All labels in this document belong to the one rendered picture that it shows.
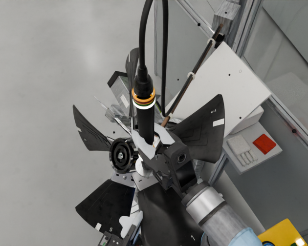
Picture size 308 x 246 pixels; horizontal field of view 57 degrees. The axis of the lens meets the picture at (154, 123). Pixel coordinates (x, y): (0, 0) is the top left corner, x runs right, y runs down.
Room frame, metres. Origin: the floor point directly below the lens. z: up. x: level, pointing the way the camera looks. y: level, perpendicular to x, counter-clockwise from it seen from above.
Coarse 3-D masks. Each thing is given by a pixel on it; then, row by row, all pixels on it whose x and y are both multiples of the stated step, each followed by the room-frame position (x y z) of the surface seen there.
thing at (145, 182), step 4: (136, 172) 0.34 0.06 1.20; (132, 176) 0.32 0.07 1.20; (136, 176) 0.33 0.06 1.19; (140, 176) 0.33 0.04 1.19; (156, 176) 0.33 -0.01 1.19; (136, 180) 0.31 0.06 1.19; (144, 180) 0.31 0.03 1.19; (148, 180) 0.31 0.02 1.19; (152, 180) 0.31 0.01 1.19; (156, 180) 0.32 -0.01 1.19; (136, 184) 0.30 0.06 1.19; (140, 184) 0.30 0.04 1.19; (144, 184) 0.30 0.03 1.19; (148, 184) 0.30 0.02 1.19; (152, 184) 0.30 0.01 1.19; (140, 188) 0.29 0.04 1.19; (144, 188) 0.29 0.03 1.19
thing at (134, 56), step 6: (138, 48) 0.66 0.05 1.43; (132, 54) 0.68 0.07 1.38; (138, 54) 0.64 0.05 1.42; (126, 60) 0.74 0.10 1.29; (132, 60) 0.66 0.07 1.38; (126, 66) 0.73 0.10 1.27; (132, 66) 0.63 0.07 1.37; (132, 72) 0.61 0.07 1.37; (132, 78) 0.59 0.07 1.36; (132, 84) 0.57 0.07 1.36; (132, 102) 0.59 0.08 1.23; (132, 108) 0.55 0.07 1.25; (132, 114) 0.53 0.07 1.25
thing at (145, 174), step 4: (156, 140) 0.36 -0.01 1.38; (156, 144) 0.35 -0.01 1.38; (160, 144) 0.36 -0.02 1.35; (156, 148) 0.34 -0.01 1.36; (156, 152) 0.34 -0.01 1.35; (156, 156) 0.34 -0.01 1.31; (140, 160) 0.34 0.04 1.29; (136, 164) 0.33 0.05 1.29; (140, 164) 0.33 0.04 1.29; (136, 168) 0.31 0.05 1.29; (140, 168) 0.31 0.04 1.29; (140, 172) 0.30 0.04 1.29; (144, 172) 0.30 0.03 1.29; (148, 172) 0.30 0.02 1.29; (152, 172) 0.30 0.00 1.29; (144, 176) 0.29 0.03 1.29; (148, 176) 0.29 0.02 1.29; (152, 176) 0.29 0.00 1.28
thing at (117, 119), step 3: (96, 99) 0.73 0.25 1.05; (99, 102) 0.71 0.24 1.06; (102, 105) 0.69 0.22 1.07; (105, 105) 0.69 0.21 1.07; (105, 108) 0.67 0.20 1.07; (117, 117) 0.61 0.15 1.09; (114, 120) 0.60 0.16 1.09; (117, 120) 0.60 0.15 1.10; (120, 120) 0.60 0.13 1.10; (117, 123) 0.58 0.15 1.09; (120, 123) 0.58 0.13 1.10; (123, 123) 0.58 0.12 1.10; (123, 126) 0.56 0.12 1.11; (126, 126) 0.56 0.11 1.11; (126, 129) 0.55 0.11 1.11; (129, 129) 0.55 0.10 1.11; (126, 132) 0.54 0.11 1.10; (129, 132) 0.53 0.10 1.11
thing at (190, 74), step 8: (152, 0) 0.35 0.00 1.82; (144, 8) 0.34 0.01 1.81; (144, 16) 0.33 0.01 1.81; (168, 16) 0.40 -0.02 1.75; (144, 24) 0.33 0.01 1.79; (144, 32) 0.33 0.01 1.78; (216, 32) 0.78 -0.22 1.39; (144, 40) 0.32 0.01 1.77; (208, 40) 0.75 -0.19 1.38; (144, 48) 0.32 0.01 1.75; (208, 48) 0.71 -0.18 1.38; (144, 56) 0.32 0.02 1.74; (200, 56) 0.67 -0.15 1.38; (144, 64) 0.32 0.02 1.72; (192, 72) 0.60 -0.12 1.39; (192, 80) 0.59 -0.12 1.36; (184, 88) 0.53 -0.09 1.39; (168, 112) 0.44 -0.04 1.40
